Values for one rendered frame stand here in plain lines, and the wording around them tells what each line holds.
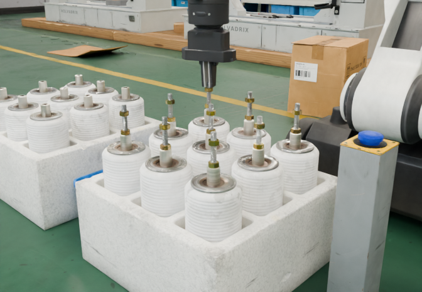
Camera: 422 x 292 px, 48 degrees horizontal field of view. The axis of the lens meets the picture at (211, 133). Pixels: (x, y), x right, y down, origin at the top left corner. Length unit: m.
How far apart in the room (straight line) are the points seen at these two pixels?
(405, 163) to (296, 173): 0.31
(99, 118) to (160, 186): 0.44
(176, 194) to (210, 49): 0.34
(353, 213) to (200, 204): 0.26
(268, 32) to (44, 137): 2.26
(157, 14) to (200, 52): 3.23
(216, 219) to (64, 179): 0.52
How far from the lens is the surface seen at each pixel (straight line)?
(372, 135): 0.81
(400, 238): 1.20
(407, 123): 0.99
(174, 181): 0.83
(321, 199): 0.94
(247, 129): 1.01
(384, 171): 0.81
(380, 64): 1.05
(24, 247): 1.16
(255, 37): 3.28
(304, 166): 0.93
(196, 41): 1.04
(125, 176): 0.92
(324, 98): 2.01
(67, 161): 1.17
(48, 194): 1.18
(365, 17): 2.94
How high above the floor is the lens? 0.58
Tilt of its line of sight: 19 degrees down
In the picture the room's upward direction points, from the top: straight up
